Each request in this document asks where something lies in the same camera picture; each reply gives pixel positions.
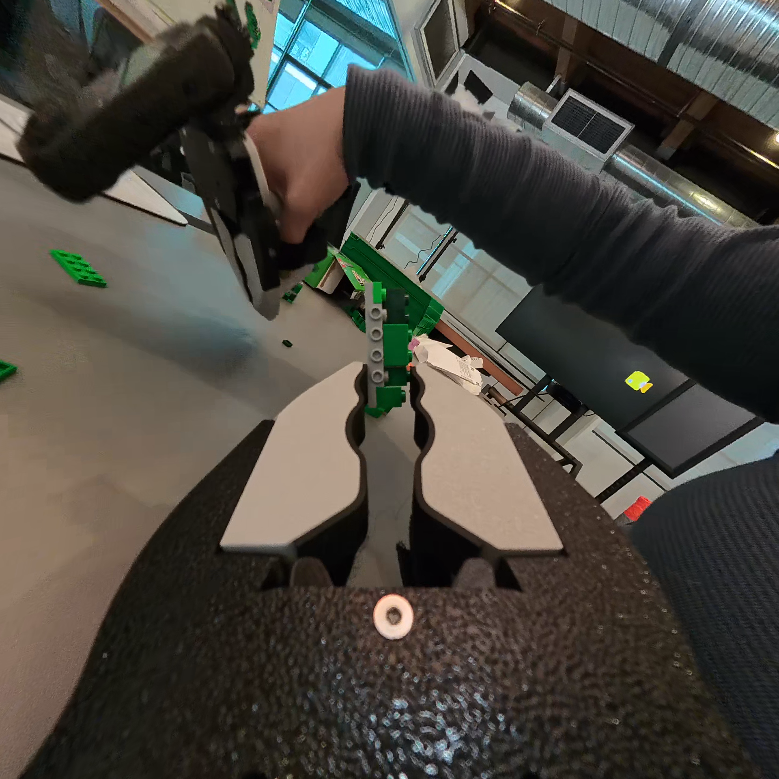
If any green studded plate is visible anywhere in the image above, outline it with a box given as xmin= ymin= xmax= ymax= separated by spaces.
xmin=50 ymin=248 xmax=108 ymax=288

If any large paned window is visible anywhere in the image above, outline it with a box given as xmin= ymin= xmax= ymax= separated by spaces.
xmin=267 ymin=0 xmax=402 ymax=116

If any silver air duct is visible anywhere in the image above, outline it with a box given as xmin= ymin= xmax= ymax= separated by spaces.
xmin=508 ymin=79 xmax=764 ymax=231

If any dark monitor screen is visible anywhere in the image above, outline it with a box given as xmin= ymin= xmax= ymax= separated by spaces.
xmin=618 ymin=382 xmax=766 ymax=480

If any green plastic bin stack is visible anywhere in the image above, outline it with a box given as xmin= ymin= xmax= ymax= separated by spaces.
xmin=340 ymin=233 xmax=445 ymax=334

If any green and grey brick assembly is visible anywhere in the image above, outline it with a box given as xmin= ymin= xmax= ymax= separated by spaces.
xmin=364 ymin=281 xmax=413 ymax=419

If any large dark wall screen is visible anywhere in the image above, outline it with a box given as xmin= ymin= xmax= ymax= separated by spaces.
xmin=496 ymin=283 xmax=696 ymax=430

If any person's right forearm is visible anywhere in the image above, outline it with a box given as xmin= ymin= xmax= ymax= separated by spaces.
xmin=342 ymin=62 xmax=779 ymax=424

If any black tripod stand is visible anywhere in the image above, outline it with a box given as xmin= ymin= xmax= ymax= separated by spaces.
xmin=373 ymin=201 xmax=463 ymax=282

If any person's right hand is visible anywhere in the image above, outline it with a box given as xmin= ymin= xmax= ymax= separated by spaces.
xmin=245 ymin=87 xmax=354 ymax=245

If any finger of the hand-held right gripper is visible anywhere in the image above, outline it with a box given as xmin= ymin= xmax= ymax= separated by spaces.
xmin=210 ymin=209 xmax=282 ymax=321
xmin=234 ymin=233 xmax=269 ymax=299

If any white air vent unit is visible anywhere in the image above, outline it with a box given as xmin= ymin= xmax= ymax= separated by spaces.
xmin=543 ymin=88 xmax=635 ymax=175

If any grey desk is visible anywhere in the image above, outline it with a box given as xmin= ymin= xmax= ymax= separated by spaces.
xmin=0 ymin=91 xmax=530 ymax=779

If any white paper bag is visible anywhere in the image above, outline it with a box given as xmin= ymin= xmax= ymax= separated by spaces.
xmin=411 ymin=334 xmax=486 ymax=395

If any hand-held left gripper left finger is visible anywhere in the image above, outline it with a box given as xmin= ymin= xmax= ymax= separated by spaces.
xmin=218 ymin=361 xmax=370 ymax=582

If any green brick set box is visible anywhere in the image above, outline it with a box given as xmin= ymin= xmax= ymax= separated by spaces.
xmin=303 ymin=245 xmax=373 ymax=300

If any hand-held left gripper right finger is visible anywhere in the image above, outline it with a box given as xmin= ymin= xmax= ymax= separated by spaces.
xmin=409 ymin=363 xmax=565 ymax=585

